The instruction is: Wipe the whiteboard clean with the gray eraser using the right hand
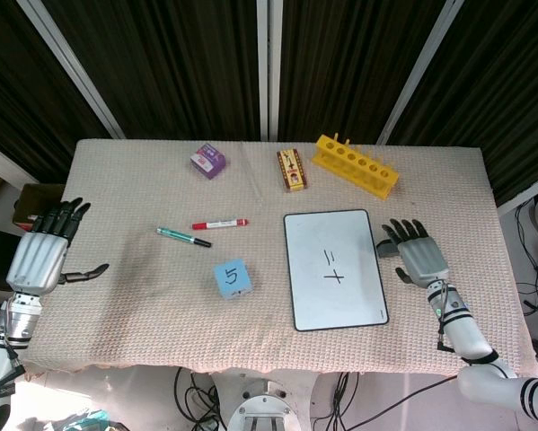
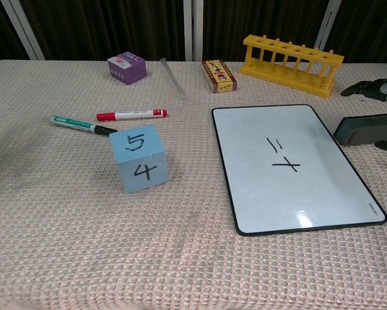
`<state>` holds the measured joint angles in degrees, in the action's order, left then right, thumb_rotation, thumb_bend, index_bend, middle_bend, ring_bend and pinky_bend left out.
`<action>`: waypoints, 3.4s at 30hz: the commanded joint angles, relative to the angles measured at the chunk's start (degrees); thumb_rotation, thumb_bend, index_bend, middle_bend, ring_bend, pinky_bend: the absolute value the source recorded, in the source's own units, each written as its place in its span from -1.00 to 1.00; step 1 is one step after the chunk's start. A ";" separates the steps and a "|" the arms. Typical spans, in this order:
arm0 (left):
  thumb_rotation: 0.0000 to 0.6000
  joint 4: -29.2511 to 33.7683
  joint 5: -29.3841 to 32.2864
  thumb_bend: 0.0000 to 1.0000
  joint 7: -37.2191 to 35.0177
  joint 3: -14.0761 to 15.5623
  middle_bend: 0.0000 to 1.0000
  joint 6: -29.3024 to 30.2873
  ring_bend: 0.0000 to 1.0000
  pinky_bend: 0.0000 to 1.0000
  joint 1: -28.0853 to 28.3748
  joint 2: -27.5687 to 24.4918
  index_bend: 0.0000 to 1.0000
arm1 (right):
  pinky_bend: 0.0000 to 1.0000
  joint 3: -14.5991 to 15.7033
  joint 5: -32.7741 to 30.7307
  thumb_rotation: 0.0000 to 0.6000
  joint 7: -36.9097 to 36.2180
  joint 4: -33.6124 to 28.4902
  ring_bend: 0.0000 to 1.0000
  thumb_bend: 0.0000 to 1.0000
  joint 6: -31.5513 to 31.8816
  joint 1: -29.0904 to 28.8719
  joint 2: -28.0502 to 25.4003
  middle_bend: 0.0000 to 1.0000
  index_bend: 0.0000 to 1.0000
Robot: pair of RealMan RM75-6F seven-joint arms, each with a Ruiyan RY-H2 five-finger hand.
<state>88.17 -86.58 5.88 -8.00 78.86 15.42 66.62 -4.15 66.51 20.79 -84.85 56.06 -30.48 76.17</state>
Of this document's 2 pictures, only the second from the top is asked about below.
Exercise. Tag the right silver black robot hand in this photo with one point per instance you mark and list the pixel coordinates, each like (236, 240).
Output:
(364, 88)

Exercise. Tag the dark grey whiteboard eraser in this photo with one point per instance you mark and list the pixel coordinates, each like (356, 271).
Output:
(367, 130)

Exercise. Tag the white black-framed whiteboard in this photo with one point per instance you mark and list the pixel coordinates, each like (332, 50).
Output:
(291, 168)

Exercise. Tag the red whiteboard marker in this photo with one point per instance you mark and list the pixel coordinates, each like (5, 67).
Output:
(131, 114)

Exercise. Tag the green whiteboard marker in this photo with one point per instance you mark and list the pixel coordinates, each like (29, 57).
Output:
(80, 125)

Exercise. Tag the yellow test tube rack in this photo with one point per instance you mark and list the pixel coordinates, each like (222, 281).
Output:
(306, 68)

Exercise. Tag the red yellow card box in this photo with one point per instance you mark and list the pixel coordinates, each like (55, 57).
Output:
(219, 77)

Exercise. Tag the clear glass test tube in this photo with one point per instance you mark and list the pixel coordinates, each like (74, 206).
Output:
(173, 77)

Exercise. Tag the blue numbered foam cube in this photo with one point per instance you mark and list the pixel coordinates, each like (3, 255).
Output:
(140, 158)

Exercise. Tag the purple cube box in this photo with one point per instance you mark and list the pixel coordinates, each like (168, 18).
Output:
(127, 68)

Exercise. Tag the dark pleated curtain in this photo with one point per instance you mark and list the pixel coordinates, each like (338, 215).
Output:
(109, 29)

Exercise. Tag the beige waffle tablecloth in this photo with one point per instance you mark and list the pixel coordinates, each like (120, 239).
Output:
(115, 232)

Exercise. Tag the white slanted frame bar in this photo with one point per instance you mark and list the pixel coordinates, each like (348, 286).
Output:
(22, 29)
(326, 22)

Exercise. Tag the white vertical frame post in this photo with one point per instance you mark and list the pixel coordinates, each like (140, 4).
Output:
(193, 29)

